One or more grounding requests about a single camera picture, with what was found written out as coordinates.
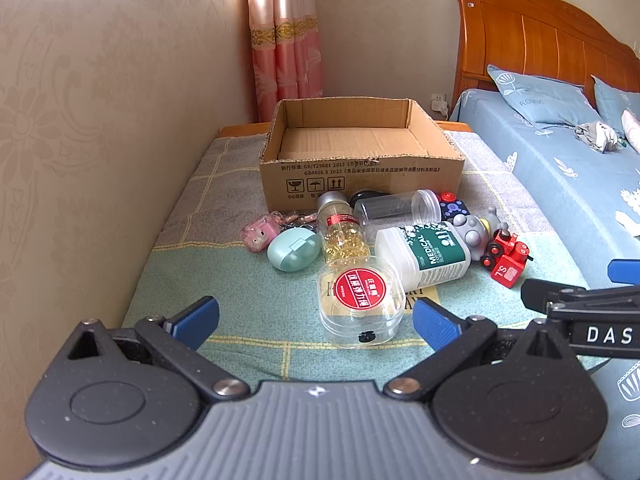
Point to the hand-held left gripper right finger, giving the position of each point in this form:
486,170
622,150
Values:
435,320

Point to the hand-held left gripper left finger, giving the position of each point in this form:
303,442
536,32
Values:
195,317

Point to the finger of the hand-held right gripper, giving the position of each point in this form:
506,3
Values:
560,295
625,271

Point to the white green label bottle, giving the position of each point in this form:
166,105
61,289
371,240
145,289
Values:
435,260

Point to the red toy train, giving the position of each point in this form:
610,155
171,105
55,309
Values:
505,260

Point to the round clear red label container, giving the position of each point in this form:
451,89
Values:
360,310

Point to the grey animal toy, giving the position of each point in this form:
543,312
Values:
470,235

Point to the dark blue cube toy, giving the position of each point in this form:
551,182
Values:
455,207

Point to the mint green oval case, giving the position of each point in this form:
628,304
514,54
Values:
290,252

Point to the clear yellow capsule bottle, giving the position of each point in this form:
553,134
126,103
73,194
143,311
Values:
345,240

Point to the cardboard box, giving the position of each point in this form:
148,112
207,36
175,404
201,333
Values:
350,180

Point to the green grey plaid blanket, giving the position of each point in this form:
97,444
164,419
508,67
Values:
225,280

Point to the pink toy case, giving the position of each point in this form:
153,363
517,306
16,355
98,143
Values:
260,232

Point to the clear plastic jar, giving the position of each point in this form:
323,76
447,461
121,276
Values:
395,207

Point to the blue floral bed sheet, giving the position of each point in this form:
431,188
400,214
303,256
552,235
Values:
550,170

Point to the grey crumpled cloth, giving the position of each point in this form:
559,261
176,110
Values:
597,136

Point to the pink cloth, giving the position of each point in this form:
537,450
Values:
632,130

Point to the black oval object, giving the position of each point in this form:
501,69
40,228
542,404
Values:
365,196

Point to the blue floral pillow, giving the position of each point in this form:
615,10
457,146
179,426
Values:
545,100
617,102

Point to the wooden bed headboard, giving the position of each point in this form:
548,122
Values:
525,40

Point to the pink patterned curtain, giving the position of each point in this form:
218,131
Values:
285,35

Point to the wooden side bed frame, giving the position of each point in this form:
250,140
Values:
240,130

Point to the white wall socket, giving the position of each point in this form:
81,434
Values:
439,104

